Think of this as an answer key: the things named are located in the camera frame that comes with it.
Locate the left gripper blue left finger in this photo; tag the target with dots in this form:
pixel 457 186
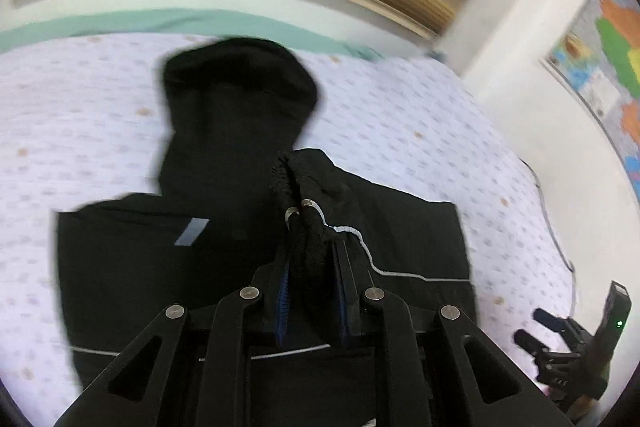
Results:
pixel 280 302

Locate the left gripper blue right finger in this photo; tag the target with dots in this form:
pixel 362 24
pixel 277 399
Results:
pixel 348 291

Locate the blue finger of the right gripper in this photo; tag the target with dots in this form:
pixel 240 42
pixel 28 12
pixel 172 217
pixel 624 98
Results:
pixel 530 344
pixel 560 325

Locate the black hooded jacket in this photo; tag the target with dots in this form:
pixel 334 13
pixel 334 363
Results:
pixel 166 298

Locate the floral white bed quilt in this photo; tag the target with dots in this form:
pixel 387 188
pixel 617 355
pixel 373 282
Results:
pixel 84 119

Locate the green bed sheet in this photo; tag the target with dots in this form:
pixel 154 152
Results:
pixel 203 23

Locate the colourful wall map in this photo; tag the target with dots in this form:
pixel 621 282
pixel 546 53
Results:
pixel 598 59

